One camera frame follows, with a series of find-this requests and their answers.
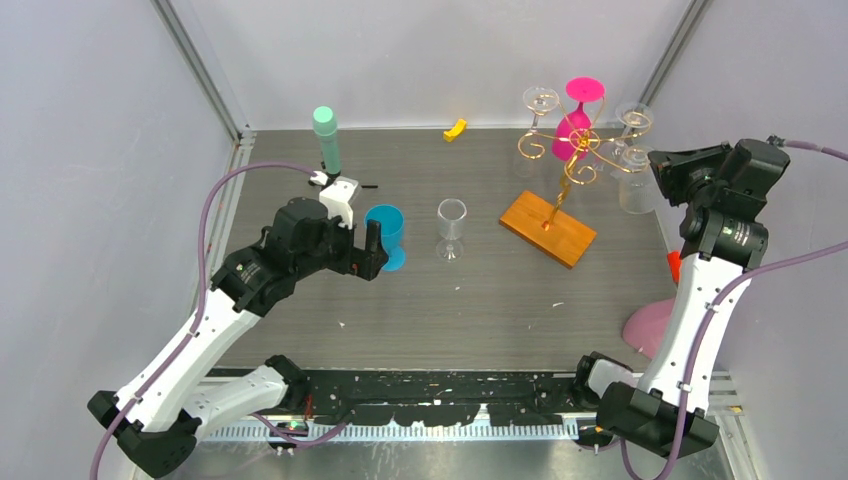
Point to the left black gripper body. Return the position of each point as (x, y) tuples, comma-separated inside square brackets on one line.
[(340, 254)]

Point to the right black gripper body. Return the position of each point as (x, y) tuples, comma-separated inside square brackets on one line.
[(712, 163)]

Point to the clear patterned wine glass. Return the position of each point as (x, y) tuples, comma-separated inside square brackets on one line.
[(637, 188)]

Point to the blue wine glass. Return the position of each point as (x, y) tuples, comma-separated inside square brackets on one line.
[(392, 223)]

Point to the clear plain wine glass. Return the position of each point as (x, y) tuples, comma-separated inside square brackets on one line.
[(451, 217)]

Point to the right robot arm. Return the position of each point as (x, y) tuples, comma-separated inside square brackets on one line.
[(723, 188)]

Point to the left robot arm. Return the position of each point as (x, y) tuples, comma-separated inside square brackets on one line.
[(157, 419)]

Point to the clear back-right wine glass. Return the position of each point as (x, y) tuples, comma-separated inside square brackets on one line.
[(637, 119)]

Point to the pink wine glass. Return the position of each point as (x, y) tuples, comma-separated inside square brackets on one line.
[(581, 90)]

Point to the orange wooden rack base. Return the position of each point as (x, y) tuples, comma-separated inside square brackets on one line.
[(553, 232)]

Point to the clear back-left wine glass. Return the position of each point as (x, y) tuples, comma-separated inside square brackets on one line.
[(540, 101)]

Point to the red small block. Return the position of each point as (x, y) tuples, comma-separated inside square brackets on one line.
[(674, 263)]

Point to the mint green microphone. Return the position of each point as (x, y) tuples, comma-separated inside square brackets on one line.
[(325, 127)]

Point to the yellow curved block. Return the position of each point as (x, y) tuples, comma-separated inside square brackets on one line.
[(455, 131)]

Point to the pink dustpan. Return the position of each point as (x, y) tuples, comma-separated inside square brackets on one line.
[(645, 329)]

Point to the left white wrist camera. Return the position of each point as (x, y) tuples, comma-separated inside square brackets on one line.
[(337, 195)]

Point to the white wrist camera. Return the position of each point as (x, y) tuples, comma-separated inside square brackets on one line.
[(776, 141), (337, 195)]

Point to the gold wire glass rack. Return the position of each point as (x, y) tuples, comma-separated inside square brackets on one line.
[(533, 145)]

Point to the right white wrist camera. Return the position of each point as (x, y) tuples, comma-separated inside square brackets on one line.
[(776, 141)]

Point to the black front rail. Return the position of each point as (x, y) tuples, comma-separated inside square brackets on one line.
[(436, 398)]

